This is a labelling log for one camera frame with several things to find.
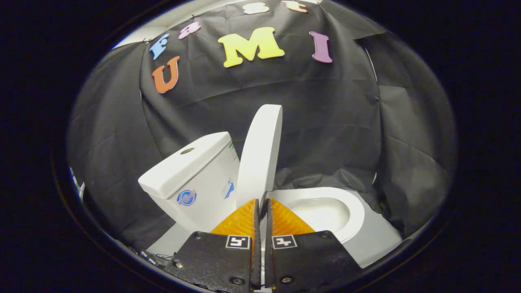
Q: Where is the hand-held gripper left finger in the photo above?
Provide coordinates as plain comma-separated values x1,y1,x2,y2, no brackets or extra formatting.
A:
173,199,261,292

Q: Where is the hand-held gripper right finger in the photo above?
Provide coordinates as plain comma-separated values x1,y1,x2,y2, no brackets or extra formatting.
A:
265,198,363,291

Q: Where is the white toilet lid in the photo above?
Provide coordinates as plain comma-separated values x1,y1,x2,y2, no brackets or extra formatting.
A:
236,104,283,210

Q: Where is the black backdrop cloth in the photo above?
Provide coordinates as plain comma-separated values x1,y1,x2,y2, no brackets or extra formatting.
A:
66,0,458,251

